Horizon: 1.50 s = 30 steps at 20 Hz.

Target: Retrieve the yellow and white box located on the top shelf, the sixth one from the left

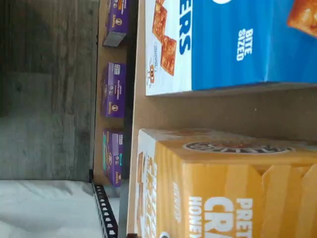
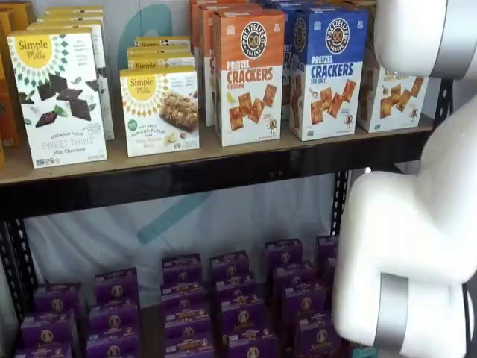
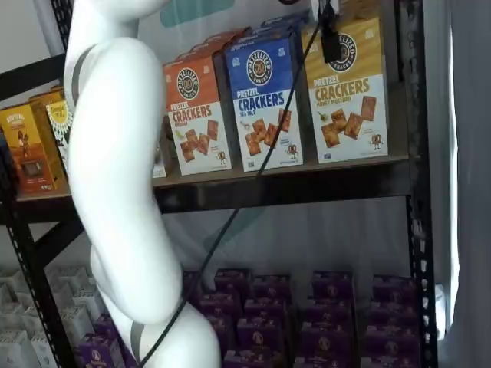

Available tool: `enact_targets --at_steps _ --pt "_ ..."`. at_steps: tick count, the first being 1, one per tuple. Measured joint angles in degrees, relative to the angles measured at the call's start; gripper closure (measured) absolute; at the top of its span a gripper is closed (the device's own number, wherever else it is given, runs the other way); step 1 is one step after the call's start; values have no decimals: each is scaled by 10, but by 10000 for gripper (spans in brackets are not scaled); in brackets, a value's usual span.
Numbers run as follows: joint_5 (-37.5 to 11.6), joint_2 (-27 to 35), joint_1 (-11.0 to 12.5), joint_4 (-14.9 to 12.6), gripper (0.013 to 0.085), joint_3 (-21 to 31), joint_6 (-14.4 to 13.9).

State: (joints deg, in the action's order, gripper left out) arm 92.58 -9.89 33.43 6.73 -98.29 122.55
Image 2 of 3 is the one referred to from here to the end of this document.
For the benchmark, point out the black metal shelf frame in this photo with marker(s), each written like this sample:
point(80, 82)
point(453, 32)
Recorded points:
point(186, 182)

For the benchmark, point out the Simple Mills Sweet Thins box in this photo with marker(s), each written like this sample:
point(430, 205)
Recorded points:
point(71, 19)
point(104, 74)
point(56, 100)
point(72, 13)

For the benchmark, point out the plain orange box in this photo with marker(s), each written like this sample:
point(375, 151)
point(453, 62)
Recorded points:
point(20, 15)
point(9, 93)
point(2, 153)

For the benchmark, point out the blue white pretzel crackers box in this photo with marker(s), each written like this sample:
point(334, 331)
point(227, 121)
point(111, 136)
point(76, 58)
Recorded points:
point(294, 33)
point(328, 82)
point(272, 3)

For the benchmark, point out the purple snack box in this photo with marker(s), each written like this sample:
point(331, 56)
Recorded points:
point(57, 298)
point(115, 285)
point(46, 330)
point(113, 318)
point(188, 331)
point(181, 268)
point(234, 289)
point(284, 253)
point(186, 313)
point(329, 270)
point(315, 341)
point(303, 302)
point(112, 347)
point(242, 315)
point(190, 348)
point(43, 352)
point(182, 292)
point(251, 347)
point(327, 248)
point(229, 264)
point(294, 277)

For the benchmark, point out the Simple Mills almond bar box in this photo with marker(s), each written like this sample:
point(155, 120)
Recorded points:
point(160, 41)
point(160, 57)
point(160, 112)

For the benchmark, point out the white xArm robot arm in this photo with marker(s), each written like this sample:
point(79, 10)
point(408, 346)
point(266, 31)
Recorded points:
point(402, 242)

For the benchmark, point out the yellow white pretzel crackers box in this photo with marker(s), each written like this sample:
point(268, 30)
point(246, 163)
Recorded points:
point(395, 100)

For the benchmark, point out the small teal object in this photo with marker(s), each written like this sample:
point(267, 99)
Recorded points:
point(363, 353)

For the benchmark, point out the wooden shelf board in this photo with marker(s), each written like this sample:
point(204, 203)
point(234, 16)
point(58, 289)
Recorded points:
point(208, 153)

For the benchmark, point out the orange white pretzel crackers box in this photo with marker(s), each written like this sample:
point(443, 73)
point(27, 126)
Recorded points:
point(249, 74)
point(207, 44)
point(195, 33)

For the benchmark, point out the white backdrop sheet teal logo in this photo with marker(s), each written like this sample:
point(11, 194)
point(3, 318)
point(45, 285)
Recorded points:
point(93, 231)

